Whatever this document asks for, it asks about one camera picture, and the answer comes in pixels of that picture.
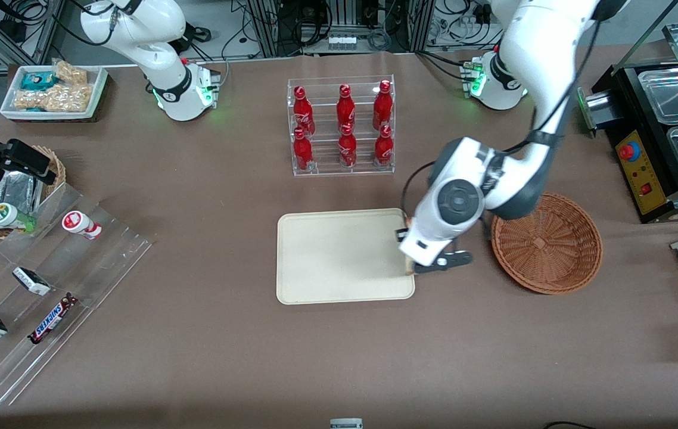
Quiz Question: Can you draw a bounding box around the red cola bottle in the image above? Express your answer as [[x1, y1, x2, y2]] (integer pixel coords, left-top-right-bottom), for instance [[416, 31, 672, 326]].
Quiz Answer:
[[337, 84, 356, 132], [293, 128, 314, 172], [373, 80, 393, 130], [293, 86, 316, 136], [374, 125, 394, 167], [338, 123, 358, 168]]

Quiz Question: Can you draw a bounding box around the small brown wicker basket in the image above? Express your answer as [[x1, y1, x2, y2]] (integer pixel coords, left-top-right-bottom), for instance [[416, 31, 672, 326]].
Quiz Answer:
[[0, 145, 67, 240]]

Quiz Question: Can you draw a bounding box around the teal snack packet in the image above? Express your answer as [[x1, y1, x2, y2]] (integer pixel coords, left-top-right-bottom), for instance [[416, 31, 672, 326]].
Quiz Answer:
[[20, 71, 60, 91]]

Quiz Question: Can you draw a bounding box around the beige rectangular tray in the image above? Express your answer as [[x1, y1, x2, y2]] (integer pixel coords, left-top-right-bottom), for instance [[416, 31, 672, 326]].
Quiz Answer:
[[276, 208, 416, 306]]

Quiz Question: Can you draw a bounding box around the green capped yogurt bottle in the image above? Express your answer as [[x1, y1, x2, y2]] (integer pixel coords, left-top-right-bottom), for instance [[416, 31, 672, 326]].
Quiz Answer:
[[0, 203, 37, 233]]

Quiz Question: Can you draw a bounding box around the round brown wicker basket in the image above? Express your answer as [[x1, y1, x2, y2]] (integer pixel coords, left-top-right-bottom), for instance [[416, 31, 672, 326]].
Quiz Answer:
[[490, 192, 604, 296]]

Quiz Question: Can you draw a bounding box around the clear pack of rice crackers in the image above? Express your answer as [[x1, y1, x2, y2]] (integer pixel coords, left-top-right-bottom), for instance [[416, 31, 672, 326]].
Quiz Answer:
[[13, 89, 52, 112], [47, 83, 94, 113], [52, 59, 88, 85]]

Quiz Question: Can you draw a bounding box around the clear acrylic stepped shelf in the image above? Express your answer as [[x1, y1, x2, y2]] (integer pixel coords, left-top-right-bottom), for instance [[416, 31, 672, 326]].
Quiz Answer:
[[0, 182, 158, 407]]

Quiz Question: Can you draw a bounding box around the aluminium equipment frame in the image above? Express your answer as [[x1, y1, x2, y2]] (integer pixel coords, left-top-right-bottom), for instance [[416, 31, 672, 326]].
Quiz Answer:
[[247, 0, 435, 57]]

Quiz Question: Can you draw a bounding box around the red capped yogurt bottle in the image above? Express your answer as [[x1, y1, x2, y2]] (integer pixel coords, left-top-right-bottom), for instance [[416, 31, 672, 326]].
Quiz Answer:
[[62, 210, 102, 241]]

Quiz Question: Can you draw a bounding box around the black food warmer appliance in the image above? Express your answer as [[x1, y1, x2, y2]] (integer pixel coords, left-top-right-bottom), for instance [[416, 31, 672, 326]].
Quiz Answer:
[[576, 63, 678, 225]]

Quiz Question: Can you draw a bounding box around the silver foil package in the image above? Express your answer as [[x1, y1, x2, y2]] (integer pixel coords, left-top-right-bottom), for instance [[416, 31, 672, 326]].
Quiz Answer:
[[0, 172, 43, 230]]

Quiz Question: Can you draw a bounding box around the snickers bar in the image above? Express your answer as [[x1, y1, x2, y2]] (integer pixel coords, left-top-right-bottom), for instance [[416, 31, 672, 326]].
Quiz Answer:
[[27, 293, 79, 345]]

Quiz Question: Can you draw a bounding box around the clear acrylic bottle rack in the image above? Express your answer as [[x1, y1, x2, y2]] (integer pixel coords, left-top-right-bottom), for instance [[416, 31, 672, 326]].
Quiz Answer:
[[287, 74, 395, 177]]

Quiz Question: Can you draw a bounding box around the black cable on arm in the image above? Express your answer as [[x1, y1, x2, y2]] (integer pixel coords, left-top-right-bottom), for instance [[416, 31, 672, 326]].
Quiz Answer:
[[401, 160, 436, 216]]

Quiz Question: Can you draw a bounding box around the white rectangular snack tray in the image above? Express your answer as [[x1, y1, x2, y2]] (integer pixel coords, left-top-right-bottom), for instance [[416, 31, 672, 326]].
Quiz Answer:
[[0, 64, 109, 123]]

